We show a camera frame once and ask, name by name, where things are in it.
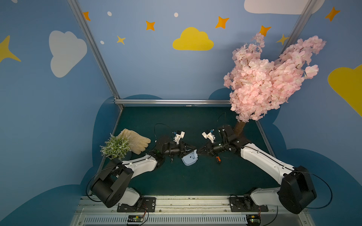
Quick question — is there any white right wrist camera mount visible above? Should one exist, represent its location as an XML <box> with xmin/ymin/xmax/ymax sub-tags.
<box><xmin>202</xmin><ymin>130</ymin><xmax>216</xmax><ymax>143</ymax></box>

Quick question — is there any white alarm device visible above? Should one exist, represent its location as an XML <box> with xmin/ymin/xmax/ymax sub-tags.
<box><xmin>182</xmin><ymin>150</ymin><xmax>198</xmax><ymax>166</ymax></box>

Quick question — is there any pink blossom artificial tree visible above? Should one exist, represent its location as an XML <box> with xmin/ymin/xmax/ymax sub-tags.
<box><xmin>223</xmin><ymin>33</ymin><xmax>327</xmax><ymax>122</ymax></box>

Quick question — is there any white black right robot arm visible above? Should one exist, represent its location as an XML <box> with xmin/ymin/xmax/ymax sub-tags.
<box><xmin>198</xmin><ymin>125</ymin><xmax>317</xmax><ymax>214</ymax></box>

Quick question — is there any right controller board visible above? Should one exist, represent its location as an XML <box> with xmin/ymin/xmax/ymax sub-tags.
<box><xmin>246</xmin><ymin>215</ymin><xmax>261</xmax><ymax>226</ymax></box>

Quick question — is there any controller board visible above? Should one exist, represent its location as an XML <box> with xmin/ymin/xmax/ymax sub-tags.
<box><xmin>127</xmin><ymin>215</ymin><xmax>145</xmax><ymax>225</ymax></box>
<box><xmin>246</xmin><ymin>215</ymin><xmax>261</xmax><ymax>226</ymax></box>

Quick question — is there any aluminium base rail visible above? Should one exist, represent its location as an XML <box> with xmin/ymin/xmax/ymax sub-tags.
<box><xmin>70</xmin><ymin>195</ymin><xmax>315</xmax><ymax>226</ymax></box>

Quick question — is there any rusty tree trunk pole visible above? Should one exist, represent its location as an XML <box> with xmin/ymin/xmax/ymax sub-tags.
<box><xmin>234</xmin><ymin>121</ymin><xmax>246</xmax><ymax>136</ymax></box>

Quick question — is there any aluminium back frame bar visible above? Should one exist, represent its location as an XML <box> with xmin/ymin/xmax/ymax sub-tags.
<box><xmin>114</xmin><ymin>99</ymin><xmax>230</xmax><ymax>106</ymax></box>

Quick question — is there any small green potted plant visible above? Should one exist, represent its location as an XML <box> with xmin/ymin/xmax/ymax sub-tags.
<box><xmin>100</xmin><ymin>134</ymin><xmax>131</xmax><ymax>159</ymax></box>

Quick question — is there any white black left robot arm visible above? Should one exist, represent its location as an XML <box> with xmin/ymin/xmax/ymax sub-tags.
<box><xmin>87</xmin><ymin>136</ymin><xmax>197</xmax><ymax>208</ymax></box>

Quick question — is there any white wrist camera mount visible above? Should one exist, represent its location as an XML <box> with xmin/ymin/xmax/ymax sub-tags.
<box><xmin>202</xmin><ymin>130</ymin><xmax>216</xmax><ymax>143</ymax></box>
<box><xmin>173</xmin><ymin>131</ymin><xmax>185</xmax><ymax>145</ymax></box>

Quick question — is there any left controller board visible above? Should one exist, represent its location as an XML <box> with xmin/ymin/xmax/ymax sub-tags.
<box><xmin>127</xmin><ymin>215</ymin><xmax>145</xmax><ymax>225</ymax></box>

